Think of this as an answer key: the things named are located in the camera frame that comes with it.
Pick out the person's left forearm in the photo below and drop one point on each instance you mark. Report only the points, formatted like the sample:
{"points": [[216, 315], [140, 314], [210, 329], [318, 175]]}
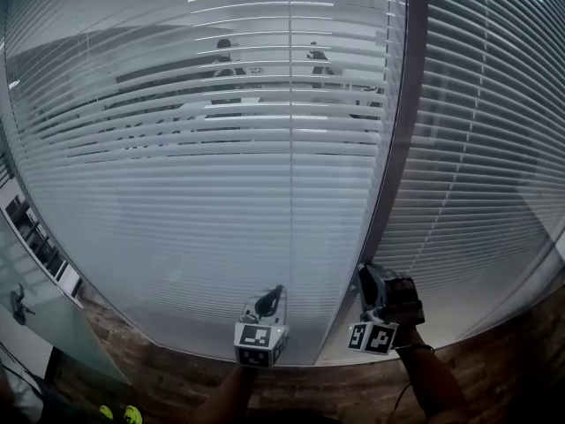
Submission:
{"points": [[229, 398]]}

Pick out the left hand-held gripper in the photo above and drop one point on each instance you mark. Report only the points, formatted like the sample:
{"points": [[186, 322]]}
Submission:
{"points": [[258, 342]]}

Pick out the yellow-green shoe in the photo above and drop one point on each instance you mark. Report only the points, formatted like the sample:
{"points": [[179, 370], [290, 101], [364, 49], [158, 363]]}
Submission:
{"points": [[133, 414], [106, 414]]}

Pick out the person's right hand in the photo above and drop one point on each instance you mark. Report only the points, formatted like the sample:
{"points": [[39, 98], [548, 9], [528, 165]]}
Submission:
{"points": [[405, 301]]}

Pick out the narrow white window blinds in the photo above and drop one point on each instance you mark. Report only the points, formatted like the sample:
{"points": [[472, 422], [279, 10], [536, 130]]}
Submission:
{"points": [[476, 157]]}

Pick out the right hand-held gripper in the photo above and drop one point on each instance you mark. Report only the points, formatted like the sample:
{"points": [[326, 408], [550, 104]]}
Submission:
{"points": [[373, 330]]}

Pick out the wide white window blinds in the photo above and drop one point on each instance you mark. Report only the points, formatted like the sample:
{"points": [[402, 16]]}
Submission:
{"points": [[176, 219]]}

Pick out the frosted glass door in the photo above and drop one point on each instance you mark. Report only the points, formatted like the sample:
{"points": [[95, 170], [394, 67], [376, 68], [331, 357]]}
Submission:
{"points": [[53, 320]]}

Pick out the person's right forearm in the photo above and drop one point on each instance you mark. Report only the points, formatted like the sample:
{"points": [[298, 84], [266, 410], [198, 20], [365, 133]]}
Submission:
{"points": [[430, 382]]}

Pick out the dark window frame post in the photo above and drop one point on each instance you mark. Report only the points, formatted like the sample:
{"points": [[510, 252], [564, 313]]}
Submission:
{"points": [[393, 157]]}

